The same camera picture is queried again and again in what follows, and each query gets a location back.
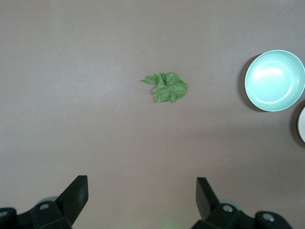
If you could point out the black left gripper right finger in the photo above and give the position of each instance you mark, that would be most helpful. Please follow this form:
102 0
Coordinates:
209 202

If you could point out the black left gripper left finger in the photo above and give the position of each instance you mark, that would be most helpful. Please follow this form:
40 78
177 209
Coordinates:
71 202

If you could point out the green lettuce leaf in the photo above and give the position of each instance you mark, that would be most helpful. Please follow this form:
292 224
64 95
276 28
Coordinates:
169 89

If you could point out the brown table cover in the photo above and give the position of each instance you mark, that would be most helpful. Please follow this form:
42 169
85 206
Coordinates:
71 95

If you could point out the beige plate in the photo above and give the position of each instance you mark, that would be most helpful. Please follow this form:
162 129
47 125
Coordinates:
302 124

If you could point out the pale green plate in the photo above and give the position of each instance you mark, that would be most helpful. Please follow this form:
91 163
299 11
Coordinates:
274 81

